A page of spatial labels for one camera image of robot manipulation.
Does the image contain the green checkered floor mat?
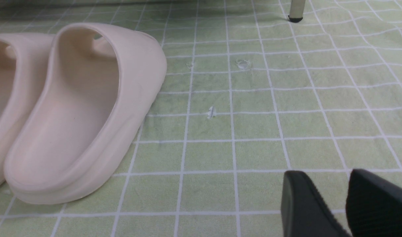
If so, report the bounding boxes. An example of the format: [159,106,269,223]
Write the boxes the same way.
[0,0,402,237]

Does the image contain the cream slide slipper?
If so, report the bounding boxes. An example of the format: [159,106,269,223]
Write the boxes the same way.
[4,22,167,205]
[0,32,54,185]

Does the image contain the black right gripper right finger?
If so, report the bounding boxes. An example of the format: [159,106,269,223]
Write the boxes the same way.
[345,169,402,237]

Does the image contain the cream slide slipper right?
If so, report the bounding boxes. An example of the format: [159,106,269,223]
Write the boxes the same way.
[4,22,167,205]

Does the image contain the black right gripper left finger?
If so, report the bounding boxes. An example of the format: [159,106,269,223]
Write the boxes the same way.
[281,171,350,237]

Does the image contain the cream slide slipper left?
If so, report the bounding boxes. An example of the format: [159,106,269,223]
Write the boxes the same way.
[0,32,54,185]

